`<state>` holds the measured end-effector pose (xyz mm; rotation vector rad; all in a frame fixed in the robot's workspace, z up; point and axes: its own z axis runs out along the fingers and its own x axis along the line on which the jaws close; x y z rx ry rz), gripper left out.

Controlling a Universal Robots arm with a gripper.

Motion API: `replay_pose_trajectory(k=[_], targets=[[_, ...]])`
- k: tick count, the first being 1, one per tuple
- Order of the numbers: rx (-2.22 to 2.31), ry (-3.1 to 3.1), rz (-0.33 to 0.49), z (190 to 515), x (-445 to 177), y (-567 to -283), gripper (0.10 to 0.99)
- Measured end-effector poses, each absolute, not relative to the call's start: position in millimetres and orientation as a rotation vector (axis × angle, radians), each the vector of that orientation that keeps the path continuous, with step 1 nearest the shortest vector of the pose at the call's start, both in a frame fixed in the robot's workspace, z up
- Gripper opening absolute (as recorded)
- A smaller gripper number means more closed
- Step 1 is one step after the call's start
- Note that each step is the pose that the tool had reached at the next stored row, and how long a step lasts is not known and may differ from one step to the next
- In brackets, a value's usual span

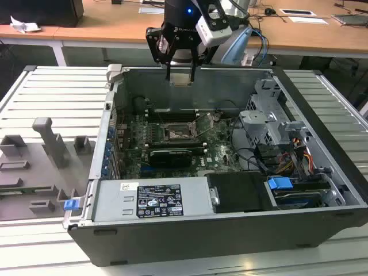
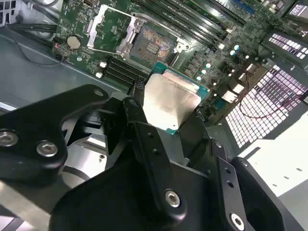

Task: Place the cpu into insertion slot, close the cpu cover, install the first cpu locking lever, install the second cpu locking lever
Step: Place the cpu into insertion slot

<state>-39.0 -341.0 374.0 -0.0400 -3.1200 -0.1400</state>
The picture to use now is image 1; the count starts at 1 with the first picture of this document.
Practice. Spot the blue case release tab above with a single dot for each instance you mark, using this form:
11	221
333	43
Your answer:
70	204

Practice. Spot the long wooden desk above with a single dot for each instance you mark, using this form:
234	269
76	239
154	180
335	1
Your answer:
115	26

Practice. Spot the green motherboard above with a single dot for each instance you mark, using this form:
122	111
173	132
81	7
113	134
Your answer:
218	155

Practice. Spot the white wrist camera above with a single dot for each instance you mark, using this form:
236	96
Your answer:
212	33

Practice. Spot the black graphics card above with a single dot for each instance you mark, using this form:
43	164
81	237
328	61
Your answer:
169	159

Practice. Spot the grey plastic case latch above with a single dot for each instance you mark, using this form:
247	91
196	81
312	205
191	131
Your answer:
114	72

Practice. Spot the black computer box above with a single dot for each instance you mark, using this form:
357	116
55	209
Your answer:
40	11

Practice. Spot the silver universal robots arm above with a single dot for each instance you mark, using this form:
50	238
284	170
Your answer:
182	55

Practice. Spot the black cpu socket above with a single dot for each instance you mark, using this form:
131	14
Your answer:
178	132

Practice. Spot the green ram stick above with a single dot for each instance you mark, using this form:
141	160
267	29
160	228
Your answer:
23	191

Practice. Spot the grey flat laptop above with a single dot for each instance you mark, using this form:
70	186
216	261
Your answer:
352	20

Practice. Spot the square cpu chip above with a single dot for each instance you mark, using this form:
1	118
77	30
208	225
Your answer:
180	80

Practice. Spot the blue expansion slot clip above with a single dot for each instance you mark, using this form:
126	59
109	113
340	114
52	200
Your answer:
111	131
105	172
106	162
108	149

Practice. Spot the thin metal locking lever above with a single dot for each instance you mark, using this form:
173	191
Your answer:
200	132
161	118

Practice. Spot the pale blue teach pendant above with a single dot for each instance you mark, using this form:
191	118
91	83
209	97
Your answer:
235	46

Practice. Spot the black open pc case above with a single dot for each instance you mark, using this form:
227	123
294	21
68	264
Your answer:
201	244

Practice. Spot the short wooden desk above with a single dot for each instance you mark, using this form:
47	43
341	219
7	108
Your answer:
26	37

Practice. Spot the black ram stick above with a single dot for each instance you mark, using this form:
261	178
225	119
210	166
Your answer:
178	144

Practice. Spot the hard disk in blue carrier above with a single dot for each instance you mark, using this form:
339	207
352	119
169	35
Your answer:
279	183

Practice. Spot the grey power supply unit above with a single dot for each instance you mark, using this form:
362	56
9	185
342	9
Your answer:
112	198

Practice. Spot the silver metal drive cage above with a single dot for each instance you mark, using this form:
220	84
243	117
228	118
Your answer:
258	120

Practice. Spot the crumpled white paper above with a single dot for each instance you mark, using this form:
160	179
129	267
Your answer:
24	26

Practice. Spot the black computer mouse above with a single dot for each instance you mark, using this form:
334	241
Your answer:
269	11

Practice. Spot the grey parts rack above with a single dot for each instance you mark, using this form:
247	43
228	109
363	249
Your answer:
31	172

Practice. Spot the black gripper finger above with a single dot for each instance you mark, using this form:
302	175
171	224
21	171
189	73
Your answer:
194	60
168	57

